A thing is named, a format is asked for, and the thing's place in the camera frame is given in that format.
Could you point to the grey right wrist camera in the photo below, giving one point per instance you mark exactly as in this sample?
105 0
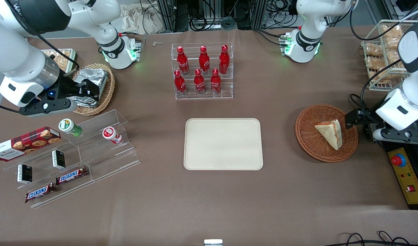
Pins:
46 106

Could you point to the clear bagged snack pack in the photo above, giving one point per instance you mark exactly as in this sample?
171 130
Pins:
379 78
394 42
393 56
373 50
391 31
374 62

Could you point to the triangular sandwich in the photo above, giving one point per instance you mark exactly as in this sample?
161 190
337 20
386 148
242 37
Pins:
330 133

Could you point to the red capped small bottle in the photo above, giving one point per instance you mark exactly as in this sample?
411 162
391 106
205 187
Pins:
111 135

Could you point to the black appliance with grey bracket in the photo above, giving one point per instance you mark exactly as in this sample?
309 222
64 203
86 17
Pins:
367 131

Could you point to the clear acrylic bottle rack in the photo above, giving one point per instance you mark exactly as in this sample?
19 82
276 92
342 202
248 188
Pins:
202 97

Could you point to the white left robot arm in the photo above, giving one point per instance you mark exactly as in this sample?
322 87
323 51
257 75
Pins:
308 37

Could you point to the tub of brown snacks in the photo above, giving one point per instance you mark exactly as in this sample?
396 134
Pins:
64 58

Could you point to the green capped small bottle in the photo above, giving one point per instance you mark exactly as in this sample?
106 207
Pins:
69 127

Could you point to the yellow black control box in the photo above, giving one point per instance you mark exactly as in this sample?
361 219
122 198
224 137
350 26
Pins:
408 177

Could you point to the red emergency stop button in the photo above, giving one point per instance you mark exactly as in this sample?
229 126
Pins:
398 160

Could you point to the red tartan cookie box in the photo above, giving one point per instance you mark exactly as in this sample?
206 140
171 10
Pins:
24 143

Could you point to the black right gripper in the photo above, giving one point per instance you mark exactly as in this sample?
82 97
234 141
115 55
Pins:
66 88

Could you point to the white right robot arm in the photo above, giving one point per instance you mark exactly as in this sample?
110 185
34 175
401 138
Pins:
17 58

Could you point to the red cola bottle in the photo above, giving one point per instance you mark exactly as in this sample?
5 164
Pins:
215 82
204 60
199 83
179 83
224 59
182 61

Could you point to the round brown wicker basket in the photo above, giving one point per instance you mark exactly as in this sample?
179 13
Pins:
308 136

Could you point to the crumpled beige cloth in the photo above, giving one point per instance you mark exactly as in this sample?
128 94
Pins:
140 18

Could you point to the small black white box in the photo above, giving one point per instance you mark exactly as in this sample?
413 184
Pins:
58 159
24 173

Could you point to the clear acrylic stepped shelf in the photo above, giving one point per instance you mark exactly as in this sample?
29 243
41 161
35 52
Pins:
106 160

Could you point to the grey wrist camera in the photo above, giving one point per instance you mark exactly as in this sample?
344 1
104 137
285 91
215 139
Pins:
396 135
46 106

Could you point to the silver foil pack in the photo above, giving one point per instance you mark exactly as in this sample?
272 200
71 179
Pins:
94 76
82 102

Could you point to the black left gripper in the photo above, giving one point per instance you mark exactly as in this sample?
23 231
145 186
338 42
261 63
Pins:
367 118

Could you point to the small beige clip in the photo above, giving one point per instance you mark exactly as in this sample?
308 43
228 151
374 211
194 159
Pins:
157 43

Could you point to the oval light wicker basket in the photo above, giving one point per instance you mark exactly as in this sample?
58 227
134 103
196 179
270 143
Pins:
105 97

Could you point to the white metal edge piece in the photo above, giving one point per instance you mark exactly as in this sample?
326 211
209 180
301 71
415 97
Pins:
213 243

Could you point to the Snickers chocolate bar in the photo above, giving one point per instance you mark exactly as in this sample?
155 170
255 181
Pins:
71 175
41 193

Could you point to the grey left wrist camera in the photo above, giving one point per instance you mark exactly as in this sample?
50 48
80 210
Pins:
396 135

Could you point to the beige plastic tray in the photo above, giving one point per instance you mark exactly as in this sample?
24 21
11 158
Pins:
222 143

